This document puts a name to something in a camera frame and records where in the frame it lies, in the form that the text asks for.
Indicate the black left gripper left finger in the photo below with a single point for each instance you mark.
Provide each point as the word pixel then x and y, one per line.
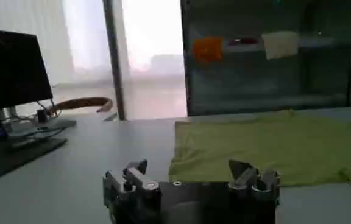
pixel 142 182

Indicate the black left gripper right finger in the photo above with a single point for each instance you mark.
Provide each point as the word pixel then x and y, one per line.
pixel 254 182

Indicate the green printed t-shirt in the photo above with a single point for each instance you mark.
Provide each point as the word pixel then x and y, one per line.
pixel 264 149

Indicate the brown wooden chair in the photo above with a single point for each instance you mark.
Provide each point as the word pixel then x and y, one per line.
pixel 78 103

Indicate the grey metal shelf with cloths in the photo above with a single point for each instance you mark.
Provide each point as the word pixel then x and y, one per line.
pixel 270 67

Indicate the black power adapter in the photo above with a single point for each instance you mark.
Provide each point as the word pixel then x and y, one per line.
pixel 42 116

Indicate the black laptop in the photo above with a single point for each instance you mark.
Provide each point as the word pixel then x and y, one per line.
pixel 14 158

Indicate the black computer monitor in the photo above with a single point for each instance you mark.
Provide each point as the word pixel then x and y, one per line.
pixel 11 70

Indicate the grey window post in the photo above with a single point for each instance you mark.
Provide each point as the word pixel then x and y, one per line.
pixel 114 61

